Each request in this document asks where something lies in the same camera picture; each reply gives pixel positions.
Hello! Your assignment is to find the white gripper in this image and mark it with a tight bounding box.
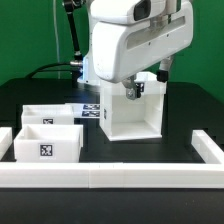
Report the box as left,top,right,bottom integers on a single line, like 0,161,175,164
91,3,193,100

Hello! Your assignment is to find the white drawer cabinet box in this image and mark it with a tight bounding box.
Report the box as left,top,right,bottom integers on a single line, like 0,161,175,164
100,72,167,141

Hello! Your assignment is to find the white drawer with knob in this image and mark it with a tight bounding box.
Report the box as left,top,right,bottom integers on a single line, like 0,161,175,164
14,124,83,163

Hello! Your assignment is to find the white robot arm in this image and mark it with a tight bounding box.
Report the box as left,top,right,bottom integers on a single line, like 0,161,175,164
88,0,193,99

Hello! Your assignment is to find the rear white drawer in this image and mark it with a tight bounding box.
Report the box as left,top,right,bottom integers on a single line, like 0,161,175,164
21,104,74,125

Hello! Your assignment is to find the white marker sheet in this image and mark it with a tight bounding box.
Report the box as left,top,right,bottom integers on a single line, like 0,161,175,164
66,102,101,119

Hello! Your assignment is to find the white left fence block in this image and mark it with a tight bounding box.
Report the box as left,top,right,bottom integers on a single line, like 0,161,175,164
0,127,12,160

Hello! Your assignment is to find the white right fence rail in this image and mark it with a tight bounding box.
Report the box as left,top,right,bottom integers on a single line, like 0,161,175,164
191,130,224,165

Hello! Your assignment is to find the white fence rail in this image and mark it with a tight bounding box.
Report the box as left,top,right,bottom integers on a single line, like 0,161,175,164
0,162,224,188
191,130,224,165

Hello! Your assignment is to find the white front fence rail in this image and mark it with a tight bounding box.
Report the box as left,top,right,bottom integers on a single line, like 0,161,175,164
0,162,224,188

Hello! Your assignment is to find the black cable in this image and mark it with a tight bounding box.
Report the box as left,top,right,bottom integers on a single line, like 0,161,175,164
25,62,81,79

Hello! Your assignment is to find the white hanging cable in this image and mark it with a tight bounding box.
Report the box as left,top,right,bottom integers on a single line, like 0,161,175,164
52,0,62,80

